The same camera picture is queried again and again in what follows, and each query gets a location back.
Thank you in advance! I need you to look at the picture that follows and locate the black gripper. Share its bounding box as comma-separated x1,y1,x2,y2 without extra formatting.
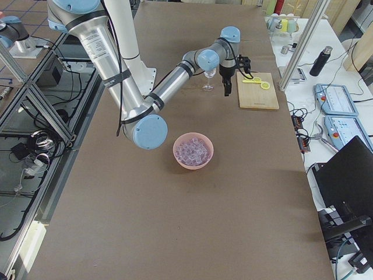
219,65,235,97

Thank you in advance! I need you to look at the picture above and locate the clear wine glass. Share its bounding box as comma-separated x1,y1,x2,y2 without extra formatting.
202,68,216,92

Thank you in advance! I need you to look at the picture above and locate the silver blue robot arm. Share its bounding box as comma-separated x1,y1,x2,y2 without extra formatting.
47,1,241,149

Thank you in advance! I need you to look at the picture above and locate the pink bowl of ice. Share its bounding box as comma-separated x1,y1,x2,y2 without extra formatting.
173,132,214,170

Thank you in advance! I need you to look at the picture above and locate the bamboo cutting board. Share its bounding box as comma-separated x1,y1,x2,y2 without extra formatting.
237,72,279,110

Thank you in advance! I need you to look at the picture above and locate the yellow lemon slice middle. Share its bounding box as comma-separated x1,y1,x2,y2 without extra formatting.
252,76,262,83

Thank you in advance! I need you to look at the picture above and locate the yellow lemon slice near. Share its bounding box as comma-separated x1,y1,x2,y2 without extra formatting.
261,82,270,89

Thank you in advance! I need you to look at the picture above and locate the small steel cup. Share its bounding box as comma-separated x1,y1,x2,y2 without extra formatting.
280,45,289,55

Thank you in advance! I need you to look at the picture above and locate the yellow cup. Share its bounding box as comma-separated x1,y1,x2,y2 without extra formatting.
279,19,288,33

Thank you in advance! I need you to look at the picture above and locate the black water bottle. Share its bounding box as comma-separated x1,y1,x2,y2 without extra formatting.
309,46,333,76

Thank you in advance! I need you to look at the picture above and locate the blue teach pendant far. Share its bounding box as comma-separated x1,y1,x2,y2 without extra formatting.
313,83,359,117

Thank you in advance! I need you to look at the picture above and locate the blue teach pendant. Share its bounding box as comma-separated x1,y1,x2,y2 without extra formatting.
324,115,372,151
313,83,359,117

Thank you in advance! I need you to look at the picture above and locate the blue teach pendant near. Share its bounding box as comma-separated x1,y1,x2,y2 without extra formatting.
324,115,372,151

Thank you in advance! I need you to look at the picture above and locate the black monitor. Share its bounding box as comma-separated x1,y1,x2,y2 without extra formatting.
315,136,372,249

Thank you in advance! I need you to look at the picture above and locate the aluminium frame post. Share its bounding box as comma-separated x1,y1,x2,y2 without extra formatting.
279,0,330,92

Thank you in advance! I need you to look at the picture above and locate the white camera post base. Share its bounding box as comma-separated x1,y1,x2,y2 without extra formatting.
104,0,157,95

